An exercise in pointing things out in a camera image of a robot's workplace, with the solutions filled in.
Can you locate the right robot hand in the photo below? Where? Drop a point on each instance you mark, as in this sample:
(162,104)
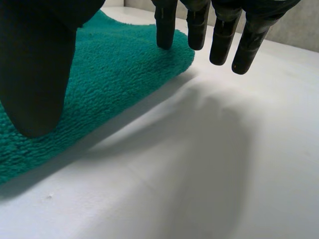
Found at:
(37,74)

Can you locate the teal towel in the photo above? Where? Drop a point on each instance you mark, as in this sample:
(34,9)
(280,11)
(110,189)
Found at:
(112,82)

